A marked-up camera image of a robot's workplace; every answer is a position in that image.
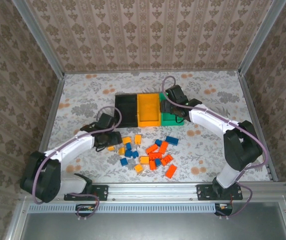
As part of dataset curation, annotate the notched blue lego brick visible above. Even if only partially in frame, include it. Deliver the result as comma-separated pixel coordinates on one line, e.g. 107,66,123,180
125,149,139,159

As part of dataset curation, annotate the long blue lego brick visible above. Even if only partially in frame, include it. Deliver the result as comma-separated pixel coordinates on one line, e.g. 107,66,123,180
165,136,179,146

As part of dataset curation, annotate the green plastic container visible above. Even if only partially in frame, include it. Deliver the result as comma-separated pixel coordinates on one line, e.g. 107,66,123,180
159,92,185,127

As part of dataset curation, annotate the orange plastic container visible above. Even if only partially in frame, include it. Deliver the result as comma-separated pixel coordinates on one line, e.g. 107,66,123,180
136,92,162,128

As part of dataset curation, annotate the black plastic container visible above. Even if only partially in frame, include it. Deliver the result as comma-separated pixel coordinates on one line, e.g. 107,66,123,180
114,93,139,129

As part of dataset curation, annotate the floral patterned table cover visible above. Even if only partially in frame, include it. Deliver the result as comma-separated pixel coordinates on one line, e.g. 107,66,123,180
39,70,271,184

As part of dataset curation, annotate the aluminium mounting beam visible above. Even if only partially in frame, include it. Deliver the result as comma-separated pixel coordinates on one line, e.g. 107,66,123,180
20,182,286,201

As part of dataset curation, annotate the grey metal panel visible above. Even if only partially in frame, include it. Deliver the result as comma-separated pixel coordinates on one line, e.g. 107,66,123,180
6,202,286,240

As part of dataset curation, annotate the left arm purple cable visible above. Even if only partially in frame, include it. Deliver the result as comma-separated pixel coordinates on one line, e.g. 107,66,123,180
34,106,123,221

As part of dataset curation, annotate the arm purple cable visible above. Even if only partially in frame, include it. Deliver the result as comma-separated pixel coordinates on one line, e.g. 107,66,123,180
162,76,269,221
34,106,123,221

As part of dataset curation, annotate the aluminium side rail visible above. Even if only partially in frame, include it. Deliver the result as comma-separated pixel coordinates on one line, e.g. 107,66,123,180
31,74,66,183
237,72,278,182

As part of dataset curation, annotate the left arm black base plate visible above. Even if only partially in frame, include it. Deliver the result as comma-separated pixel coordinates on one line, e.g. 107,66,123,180
64,184,108,201

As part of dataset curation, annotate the grey slotted cable duct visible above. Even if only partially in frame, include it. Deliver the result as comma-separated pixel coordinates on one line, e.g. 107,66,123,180
29,202,233,214

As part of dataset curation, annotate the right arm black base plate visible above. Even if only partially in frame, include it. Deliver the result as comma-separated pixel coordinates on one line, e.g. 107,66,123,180
196,184,243,201

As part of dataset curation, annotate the aluminium frame post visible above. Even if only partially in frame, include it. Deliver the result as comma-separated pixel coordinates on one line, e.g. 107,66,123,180
239,0,286,76
11,0,66,79

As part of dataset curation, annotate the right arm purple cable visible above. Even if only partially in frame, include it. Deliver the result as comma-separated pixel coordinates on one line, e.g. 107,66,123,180
162,76,269,221

